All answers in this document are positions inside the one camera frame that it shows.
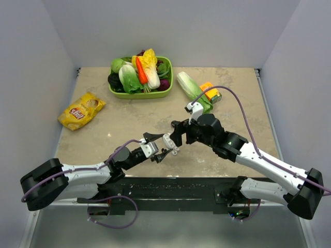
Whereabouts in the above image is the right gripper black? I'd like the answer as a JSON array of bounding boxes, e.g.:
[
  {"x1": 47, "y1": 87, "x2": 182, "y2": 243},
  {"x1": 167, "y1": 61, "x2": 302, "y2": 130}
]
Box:
[{"x1": 170, "y1": 117, "x2": 215, "y2": 148}]

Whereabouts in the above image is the white earbud charging case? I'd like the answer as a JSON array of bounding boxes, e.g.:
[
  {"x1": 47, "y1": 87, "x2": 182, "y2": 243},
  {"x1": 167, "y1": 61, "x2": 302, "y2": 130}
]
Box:
[{"x1": 162, "y1": 133, "x2": 180, "y2": 152}]

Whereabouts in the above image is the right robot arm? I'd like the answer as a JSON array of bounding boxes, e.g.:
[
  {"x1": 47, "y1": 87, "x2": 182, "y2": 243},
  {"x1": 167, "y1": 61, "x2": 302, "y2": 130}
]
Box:
[{"x1": 170, "y1": 114, "x2": 325, "y2": 220}]

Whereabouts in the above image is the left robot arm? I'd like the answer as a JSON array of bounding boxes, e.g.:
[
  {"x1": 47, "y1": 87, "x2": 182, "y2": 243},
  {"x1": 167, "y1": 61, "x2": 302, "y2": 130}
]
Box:
[{"x1": 20, "y1": 133, "x2": 179, "y2": 211}]

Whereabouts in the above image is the napa cabbage on table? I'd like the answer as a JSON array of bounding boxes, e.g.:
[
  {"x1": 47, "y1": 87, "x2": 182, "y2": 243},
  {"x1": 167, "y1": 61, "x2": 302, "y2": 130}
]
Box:
[{"x1": 176, "y1": 72, "x2": 213, "y2": 113}]

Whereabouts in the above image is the orange juice carton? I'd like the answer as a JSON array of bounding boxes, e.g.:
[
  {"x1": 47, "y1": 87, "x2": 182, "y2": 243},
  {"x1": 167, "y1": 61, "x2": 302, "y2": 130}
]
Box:
[{"x1": 200, "y1": 82, "x2": 222, "y2": 104}]

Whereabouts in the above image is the purple onion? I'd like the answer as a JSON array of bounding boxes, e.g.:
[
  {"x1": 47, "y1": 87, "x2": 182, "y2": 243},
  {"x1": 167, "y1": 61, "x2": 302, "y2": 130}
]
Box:
[{"x1": 157, "y1": 79, "x2": 170, "y2": 91}]

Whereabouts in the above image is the orange toy carrot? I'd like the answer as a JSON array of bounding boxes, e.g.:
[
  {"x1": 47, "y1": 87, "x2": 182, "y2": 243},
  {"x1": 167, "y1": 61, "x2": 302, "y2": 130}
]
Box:
[{"x1": 136, "y1": 56, "x2": 151, "y2": 93}]

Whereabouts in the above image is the green white bok choy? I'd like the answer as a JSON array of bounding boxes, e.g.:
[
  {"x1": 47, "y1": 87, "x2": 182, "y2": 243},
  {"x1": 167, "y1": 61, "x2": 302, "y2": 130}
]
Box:
[{"x1": 118, "y1": 65, "x2": 143, "y2": 94}]

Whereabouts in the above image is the yellow white cabbage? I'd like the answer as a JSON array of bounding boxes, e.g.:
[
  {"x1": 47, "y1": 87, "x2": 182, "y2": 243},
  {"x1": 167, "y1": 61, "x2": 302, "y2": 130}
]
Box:
[{"x1": 131, "y1": 49, "x2": 160, "y2": 91}]

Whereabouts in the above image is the yellow Lays chips bag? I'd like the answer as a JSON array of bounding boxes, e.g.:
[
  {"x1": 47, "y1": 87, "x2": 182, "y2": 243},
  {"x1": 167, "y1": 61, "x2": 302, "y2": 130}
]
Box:
[{"x1": 57, "y1": 92, "x2": 106, "y2": 131}]

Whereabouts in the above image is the dark leafy vegetable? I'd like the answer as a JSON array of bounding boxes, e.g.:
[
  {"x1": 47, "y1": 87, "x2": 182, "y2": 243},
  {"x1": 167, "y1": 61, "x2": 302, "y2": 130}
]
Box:
[{"x1": 108, "y1": 73, "x2": 125, "y2": 93}]

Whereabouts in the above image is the round green vegetable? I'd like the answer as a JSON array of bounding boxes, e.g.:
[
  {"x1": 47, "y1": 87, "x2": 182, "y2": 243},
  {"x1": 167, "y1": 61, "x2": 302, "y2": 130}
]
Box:
[{"x1": 111, "y1": 58, "x2": 126, "y2": 73}]

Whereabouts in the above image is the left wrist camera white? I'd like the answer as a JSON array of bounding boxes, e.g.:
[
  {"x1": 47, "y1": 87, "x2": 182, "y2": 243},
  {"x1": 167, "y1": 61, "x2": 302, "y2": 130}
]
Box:
[{"x1": 139, "y1": 138, "x2": 159, "y2": 158}]

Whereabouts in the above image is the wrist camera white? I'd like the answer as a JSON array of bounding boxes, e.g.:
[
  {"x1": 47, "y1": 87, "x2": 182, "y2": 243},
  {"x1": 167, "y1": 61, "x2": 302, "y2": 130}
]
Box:
[
  {"x1": 185, "y1": 102, "x2": 204, "y2": 125},
  {"x1": 139, "y1": 138, "x2": 159, "y2": 158}
]

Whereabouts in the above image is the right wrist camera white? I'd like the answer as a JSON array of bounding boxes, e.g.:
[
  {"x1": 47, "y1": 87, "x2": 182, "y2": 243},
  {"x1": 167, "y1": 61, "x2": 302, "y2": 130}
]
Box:
[{"x1": 185, "y1": 102, "x2": 204, "y2": 125}]

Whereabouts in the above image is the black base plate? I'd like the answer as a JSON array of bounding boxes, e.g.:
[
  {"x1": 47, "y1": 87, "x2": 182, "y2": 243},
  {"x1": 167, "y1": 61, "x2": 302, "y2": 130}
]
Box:
[{"x1": 78, "y1": 177, "x2": 259, "y2": 215}]

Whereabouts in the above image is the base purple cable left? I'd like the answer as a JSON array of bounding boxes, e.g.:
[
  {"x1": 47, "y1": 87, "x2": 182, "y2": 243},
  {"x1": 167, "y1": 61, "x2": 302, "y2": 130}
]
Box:
[{"x1": 86, "y1": 192, "x2": 140, "y2": 229}]

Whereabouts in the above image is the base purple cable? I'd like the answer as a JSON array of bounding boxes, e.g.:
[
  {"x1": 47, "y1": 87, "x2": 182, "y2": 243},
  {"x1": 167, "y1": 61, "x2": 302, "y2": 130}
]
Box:
[
  {"x1": 231, "y1": 201, "x2": 261, "y2": 223},
  {"x1": 86, "y1": 192, "x2": 140, "y2": 229}
]

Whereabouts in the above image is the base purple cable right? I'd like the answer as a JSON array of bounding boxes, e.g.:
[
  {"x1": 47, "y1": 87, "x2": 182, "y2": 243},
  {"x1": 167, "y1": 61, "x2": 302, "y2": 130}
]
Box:
[{"x1": 231, "y1": 201, "x2": 261, "y2": 223}]

